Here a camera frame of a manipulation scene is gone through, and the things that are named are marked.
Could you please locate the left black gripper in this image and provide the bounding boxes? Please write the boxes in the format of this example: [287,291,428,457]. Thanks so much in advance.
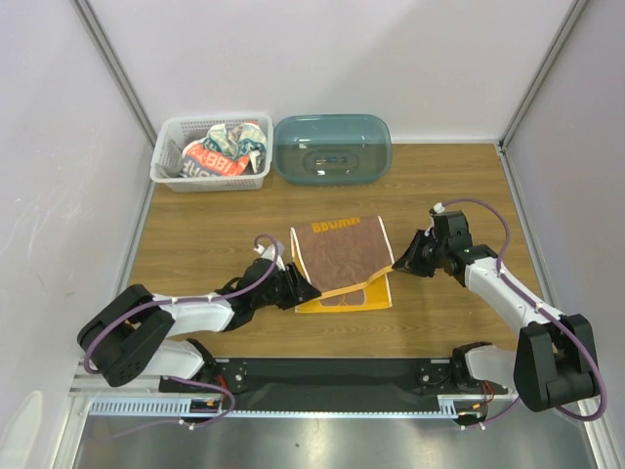
[252,261,320,310]

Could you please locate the yellow brown bear towel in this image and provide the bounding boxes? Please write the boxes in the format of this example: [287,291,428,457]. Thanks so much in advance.
[290,216,395,314]

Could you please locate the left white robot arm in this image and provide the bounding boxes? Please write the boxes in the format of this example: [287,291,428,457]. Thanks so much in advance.
[77,258,321,391]

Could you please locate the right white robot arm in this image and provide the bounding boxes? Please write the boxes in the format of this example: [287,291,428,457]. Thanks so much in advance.
[393,203,606,420]

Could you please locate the teal plastic tub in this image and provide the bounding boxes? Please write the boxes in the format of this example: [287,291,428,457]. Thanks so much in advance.
[272,114,393,186]

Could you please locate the teal patterned towel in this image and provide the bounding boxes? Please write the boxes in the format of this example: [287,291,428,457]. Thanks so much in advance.
[201,121,267,160]

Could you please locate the orange white lettered towel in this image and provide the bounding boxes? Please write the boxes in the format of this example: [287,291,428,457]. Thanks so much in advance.
[180,141,250,178]

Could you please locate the white plastic basket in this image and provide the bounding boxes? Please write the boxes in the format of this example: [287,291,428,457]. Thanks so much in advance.
[150,112,273,192]

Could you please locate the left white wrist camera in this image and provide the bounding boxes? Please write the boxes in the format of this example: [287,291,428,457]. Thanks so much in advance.
[254,241,285,271]

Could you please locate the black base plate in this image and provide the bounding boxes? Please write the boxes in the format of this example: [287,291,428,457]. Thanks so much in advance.
[158,356,509,414]

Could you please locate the aluminium frame rail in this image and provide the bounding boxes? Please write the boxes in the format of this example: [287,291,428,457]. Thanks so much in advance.
[70,358,515,420]

